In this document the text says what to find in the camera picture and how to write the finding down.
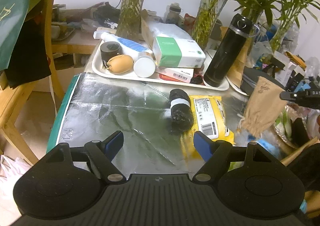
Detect white blue tube bottle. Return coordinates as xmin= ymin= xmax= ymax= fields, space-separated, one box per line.
xmin=93 ymin=31 xmax=152 ymax=54

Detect white lidded jar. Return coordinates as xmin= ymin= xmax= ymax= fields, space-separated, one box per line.
xmin=133 ymin=51 xmax=156 ymax=78

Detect silver foil insulated mat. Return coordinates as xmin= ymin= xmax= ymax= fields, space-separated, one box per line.
xmin=46 ymin=72 xmax=283 ymax=179

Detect brown burlap drawstring pouch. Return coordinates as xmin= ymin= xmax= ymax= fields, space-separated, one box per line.
xmin=238 ymin=77 xmax=287 ymax=138

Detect white plastic tray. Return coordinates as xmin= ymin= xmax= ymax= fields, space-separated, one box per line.
xmin=91 ymin=38 xmax=230 ymax=92

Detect wooden chair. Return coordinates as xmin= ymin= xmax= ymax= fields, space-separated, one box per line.
xmin=1 ymin=0 xmax=64 ymax=165

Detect black cloth on chair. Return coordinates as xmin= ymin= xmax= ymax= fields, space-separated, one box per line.
xmin=4 ymin=19 xmax=51 ymax=89

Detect black cylindrical container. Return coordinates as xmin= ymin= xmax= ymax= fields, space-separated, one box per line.
xmin=100 ymin=41 xmax=123 ymax=63

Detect left glass vase bamboo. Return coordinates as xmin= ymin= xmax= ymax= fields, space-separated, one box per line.
xmin=116 ymin=0 xmax=144 ymax=42

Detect yellow snack packet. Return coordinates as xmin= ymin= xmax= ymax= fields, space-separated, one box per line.
xmin=180 ymin=95 xmax=234 ymax=160

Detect black thermos bottle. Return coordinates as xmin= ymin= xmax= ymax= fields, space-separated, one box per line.
xmin=203 ymin=14 xmax=260 ymax=87

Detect woven basket with packets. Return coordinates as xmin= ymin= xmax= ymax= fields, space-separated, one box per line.
xmin=273 ymin=104 xmax=319 ymax=149

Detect dark grey zip case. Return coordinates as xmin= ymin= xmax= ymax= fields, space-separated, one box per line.
xmin=240 ymin=67 xmax=285 ymax=96

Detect black roll white band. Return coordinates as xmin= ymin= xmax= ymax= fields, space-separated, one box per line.
xmin=169 ymin=89 xmax=194 ymax=132

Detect tan oval pouch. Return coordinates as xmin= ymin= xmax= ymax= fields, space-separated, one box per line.
xmin=107 ymin=55 xmax=133 ymax=74

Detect pink white barcode box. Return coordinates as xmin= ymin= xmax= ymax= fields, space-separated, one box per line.
xmin=156 ymin=67 xmax=194 ymax=83

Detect green white tissue box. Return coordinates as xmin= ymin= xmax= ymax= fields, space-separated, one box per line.
xmin=152 ymin=36 xmax=206 ymax=68

